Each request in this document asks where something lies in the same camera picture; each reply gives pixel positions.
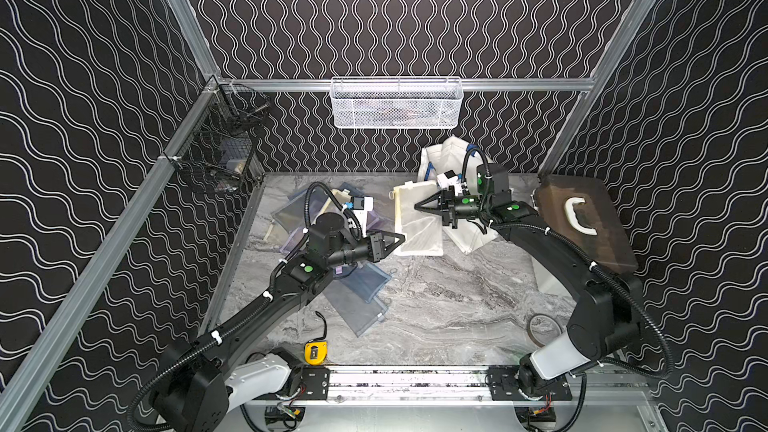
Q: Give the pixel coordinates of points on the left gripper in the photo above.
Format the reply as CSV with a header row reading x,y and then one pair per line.
x,y
372,247

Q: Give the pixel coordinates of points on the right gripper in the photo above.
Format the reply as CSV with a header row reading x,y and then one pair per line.
x,y
447,201

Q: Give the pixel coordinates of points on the yellow trim mesh pouch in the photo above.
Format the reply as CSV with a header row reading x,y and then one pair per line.
x,y
423,231

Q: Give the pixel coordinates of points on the white canvas tote bag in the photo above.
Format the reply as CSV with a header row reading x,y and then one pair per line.
x,y
448,156

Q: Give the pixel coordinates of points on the grey blue mesh pouch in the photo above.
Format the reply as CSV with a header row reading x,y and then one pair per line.
x,y
358,314

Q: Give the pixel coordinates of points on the purple trim mesh pouch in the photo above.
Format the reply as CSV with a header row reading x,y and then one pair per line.
x,y
373,220

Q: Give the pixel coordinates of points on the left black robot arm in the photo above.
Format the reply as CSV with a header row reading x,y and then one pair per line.
x,y
190,392

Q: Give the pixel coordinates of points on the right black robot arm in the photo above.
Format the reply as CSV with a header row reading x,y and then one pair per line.
x,y
609,314

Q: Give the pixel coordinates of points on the yellow tape measure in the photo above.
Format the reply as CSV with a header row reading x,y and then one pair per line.
x,y
316,350

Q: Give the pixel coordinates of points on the brown lid storage box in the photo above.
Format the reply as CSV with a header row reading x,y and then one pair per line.
x,y
581,209

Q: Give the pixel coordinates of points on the white wire mesh basket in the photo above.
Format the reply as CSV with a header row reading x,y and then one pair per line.
x,y
396,102

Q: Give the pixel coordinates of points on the black wire basket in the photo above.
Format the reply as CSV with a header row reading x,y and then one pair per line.
x,y
219,158

